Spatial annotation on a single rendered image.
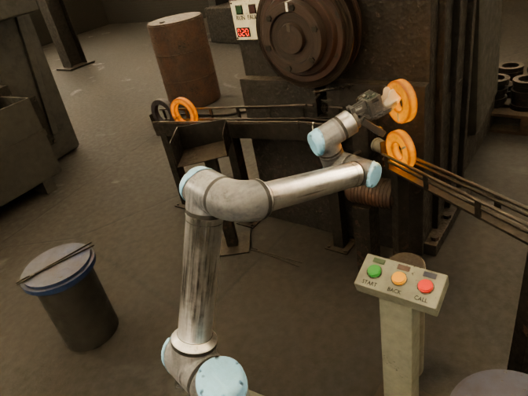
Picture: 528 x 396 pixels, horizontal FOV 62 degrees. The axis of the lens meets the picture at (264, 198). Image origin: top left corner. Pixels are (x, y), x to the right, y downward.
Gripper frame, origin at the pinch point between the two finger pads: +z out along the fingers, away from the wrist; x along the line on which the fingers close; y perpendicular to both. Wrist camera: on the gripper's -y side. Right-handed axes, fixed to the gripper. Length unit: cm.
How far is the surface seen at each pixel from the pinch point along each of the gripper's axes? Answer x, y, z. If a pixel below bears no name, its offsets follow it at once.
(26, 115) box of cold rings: 229, 22, -169
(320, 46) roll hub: 30.0, 20.5, -10.2
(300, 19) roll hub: 37.1, 31.6, -11.0
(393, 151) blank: 3.0, -21.2, -7.9
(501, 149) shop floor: 76, -122, 97
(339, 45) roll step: 30.1, 17.0, -2.7
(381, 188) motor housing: 6.8, -37.1, -16.4
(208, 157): 69, -12, -70
